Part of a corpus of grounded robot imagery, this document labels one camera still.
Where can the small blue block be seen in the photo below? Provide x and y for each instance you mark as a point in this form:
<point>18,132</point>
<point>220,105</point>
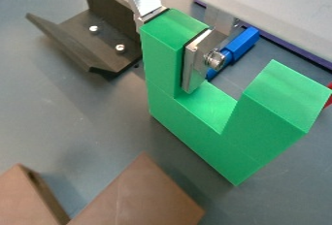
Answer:
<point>236,49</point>

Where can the purple board with slot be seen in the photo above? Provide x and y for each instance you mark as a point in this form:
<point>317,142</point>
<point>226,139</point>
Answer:
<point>310,56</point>

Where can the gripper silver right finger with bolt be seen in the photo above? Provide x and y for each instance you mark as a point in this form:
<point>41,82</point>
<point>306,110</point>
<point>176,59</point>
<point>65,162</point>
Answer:
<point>203,54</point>

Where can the brown flat cutout piece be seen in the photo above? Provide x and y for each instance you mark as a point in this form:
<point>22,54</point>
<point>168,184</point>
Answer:
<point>143,197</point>

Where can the green U-shaped block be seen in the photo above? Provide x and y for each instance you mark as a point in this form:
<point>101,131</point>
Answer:
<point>238,134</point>

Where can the red peg block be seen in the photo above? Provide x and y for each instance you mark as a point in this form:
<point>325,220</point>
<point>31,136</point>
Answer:
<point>330,99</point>

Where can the black angled metal bracket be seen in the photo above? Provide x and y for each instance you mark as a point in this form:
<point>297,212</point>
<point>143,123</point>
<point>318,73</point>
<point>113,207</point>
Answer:
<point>100,38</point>

